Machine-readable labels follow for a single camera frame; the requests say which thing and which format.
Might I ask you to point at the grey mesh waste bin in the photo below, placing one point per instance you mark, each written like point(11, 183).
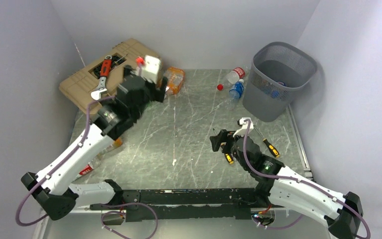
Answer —
point(277, 61)

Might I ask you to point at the tan plastic toolbox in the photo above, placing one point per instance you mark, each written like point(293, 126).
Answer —
point(78, 87)

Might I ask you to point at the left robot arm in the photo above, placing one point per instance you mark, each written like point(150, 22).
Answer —
point(53, 187)

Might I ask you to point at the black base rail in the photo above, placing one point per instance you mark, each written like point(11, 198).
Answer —
point(166, 204)

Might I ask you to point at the red adjustable wrench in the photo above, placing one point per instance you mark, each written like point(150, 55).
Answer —
point(104, 74)

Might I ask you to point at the yellow black screwdriver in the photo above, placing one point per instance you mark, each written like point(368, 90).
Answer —
point(228, 155)
point(274, 152)

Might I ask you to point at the yellow black screwdriver right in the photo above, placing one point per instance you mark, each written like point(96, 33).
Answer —
point(274, 152)

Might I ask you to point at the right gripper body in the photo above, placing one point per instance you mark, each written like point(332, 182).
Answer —
point(230, 146)

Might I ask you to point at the yellow black screwdriver left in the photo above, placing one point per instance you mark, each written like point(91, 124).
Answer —
point(228, 155)

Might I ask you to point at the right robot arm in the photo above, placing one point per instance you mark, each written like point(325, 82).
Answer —
point(279, 185)

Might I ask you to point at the blue label water bottle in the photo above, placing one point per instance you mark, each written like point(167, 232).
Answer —
point(235, 94)

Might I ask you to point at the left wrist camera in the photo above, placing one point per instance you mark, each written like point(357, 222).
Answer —
point(148, 68)

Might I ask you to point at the large orange label bottle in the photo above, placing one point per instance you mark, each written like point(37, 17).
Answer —
point(175, 78)

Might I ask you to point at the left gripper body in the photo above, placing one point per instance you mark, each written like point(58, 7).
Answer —
point(150, 93)

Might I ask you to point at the clear bottle blue label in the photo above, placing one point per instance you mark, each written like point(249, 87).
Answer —
point(275, 93)

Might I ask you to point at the crushed orange label bottle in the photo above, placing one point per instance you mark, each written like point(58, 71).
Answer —
point(116, 144)

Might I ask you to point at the clear bottle red cap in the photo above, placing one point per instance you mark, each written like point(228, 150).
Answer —
point(231, 78)

